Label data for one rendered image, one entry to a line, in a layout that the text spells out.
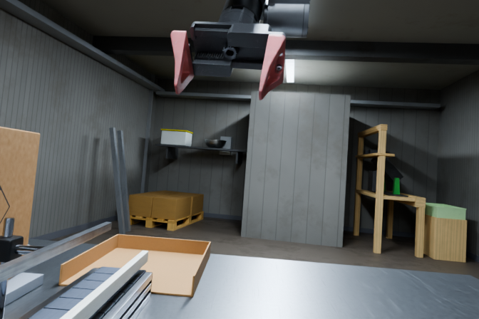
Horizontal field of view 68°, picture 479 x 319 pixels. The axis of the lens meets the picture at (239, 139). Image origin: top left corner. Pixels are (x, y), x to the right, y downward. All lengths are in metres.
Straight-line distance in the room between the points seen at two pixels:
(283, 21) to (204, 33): 0.12
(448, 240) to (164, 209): 4.03
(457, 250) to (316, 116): 2.60
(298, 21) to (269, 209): 4.96
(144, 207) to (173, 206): 0.49
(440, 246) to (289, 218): 2.02
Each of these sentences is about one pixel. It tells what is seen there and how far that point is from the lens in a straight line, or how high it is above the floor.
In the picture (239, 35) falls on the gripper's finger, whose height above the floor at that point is 1.24.
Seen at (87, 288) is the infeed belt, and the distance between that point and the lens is 0.64.
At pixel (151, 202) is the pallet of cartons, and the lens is 5.77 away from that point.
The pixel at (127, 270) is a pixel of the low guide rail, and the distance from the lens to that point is 0.61.
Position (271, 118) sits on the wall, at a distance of 5.42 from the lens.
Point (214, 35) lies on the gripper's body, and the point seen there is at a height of 1.25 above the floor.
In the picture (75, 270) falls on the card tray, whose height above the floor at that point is 0.84.
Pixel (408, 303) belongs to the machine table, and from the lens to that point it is 0.87.
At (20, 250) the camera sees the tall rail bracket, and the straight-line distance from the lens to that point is 0.56.
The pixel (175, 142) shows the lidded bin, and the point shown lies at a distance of 6.55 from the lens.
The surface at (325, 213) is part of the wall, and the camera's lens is 5.42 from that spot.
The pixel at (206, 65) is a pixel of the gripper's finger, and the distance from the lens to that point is 0.48.
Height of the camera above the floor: 1.09
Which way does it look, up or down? 4 degrees up
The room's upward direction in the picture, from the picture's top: 4 degrees clockwise
